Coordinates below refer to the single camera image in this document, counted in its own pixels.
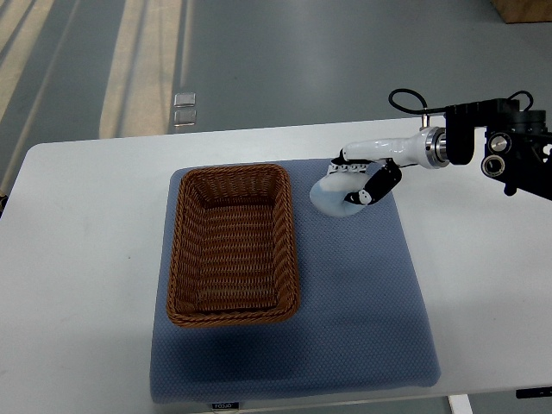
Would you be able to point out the black table bracket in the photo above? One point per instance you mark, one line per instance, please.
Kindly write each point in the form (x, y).
(539, 392)

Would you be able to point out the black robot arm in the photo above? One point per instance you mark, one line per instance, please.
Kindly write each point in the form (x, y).
(517, 150)

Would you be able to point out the blue textured mat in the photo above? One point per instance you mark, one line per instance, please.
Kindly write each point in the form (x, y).
(361, 325)

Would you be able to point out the brown cardboard box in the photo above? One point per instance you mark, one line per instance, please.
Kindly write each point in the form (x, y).
(523, 11)

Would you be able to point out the upper metal floor plate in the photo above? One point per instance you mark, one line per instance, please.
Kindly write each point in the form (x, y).
(184, 99)

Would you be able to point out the white table leg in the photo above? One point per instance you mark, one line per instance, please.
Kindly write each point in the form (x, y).
(460, 404)

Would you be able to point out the brown wicker basket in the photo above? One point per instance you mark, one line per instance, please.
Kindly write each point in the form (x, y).
(233, 257)

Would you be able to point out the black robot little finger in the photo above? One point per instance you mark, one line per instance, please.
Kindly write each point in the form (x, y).
(334, 166)

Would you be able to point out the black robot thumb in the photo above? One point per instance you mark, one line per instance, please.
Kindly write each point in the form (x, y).
(377, 186)

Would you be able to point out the black label tag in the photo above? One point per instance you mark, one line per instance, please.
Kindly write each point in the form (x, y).
(225, 406)

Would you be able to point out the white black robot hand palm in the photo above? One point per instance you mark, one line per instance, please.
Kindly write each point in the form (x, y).
(427, 148)

